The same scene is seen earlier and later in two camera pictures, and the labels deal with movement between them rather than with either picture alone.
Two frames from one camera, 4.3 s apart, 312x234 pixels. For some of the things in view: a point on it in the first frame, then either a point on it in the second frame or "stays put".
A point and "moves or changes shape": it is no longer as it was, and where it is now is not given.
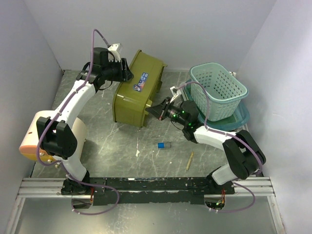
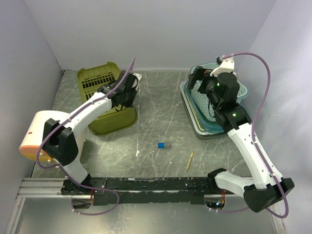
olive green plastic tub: x=132 y=97 moves or changes shape
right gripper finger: x=156 y=110 -> x=197 y=75
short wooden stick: x=189 y=161 stays put
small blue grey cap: x=163 y=145 stays put
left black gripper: x=126 y=75 -> x=129 y=104
